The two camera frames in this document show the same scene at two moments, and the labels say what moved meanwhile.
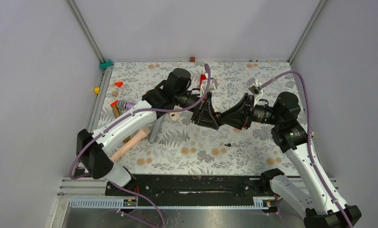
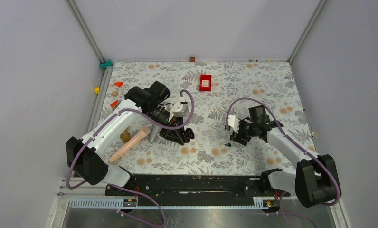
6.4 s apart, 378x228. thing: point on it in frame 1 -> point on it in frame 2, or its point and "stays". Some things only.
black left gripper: (204, 114) -> (176, 135)
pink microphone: (134, 140) stays
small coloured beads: (268, 60) stays
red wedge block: (118, 84) stays
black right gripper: (240, 115) -> (237, 137)
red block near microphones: (114, 103) stays
